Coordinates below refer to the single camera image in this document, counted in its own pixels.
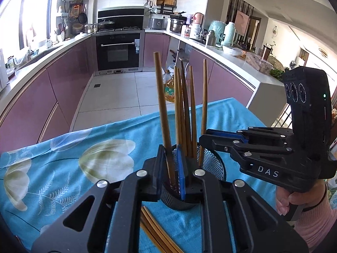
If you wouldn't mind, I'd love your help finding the pink sleeve right forearm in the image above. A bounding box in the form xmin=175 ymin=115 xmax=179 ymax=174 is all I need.
xmin=294 ymin=195 xmax=336 ymax=252

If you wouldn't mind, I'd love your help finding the person's right hand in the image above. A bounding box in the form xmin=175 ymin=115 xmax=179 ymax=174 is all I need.
xmin=275 ymin=180 xmax=326 ymax=215

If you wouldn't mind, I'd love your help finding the black mesh pen cup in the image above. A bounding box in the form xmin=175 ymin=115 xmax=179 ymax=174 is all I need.
xmin=160 ymin=143 xmax=226 ymax=211

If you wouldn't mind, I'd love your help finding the blue floral tablecloth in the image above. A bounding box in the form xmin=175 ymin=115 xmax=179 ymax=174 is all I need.
xmin=1 ymin=98 xmax=275 ymax=252

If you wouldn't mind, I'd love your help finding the mint green thermos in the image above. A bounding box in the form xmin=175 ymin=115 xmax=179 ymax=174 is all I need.
xmin=222 ymin=22 xmax=236 ymax=47

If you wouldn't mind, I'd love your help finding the yellow cooking oil bottle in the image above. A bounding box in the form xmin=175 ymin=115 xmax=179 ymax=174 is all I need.
xmin=164 ymin=76 xmax=175 ymax=103

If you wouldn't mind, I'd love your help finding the teal electric kettle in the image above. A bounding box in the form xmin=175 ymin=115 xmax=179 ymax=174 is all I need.
xmin=208 ymin=20 xmax=226 ymax=44

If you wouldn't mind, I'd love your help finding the steel stock pot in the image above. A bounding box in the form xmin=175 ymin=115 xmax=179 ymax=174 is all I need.
xmin=170 ymin=14 xmax=187 ymax=33

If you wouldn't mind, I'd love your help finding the silver rice cooker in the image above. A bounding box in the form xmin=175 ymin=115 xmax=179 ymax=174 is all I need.
xmin=147 ymin=18 xmax=167 ymax=30

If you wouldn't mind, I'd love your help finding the black built-in oven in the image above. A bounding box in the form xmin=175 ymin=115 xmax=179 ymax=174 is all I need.
xmin=95 ymin=30 xmax=145 ymax=75

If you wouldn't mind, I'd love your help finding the black range hood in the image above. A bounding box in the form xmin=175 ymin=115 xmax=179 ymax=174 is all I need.
xmin=97 ymin=6 xmax=145 ymax=30

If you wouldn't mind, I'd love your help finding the white microwave oven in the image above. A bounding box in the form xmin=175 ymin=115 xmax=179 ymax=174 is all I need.
xmin=0 ymin=49 xmax=9 ymax=92

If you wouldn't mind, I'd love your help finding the black wok with lid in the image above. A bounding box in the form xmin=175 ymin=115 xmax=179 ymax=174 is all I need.
xmin=98 ymin=20 xmax=115 ymax=31

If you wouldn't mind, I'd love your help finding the black wall rack shelf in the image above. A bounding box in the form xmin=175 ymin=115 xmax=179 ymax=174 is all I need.
xmin=144 ymin=0 xmax=177 ymax=15

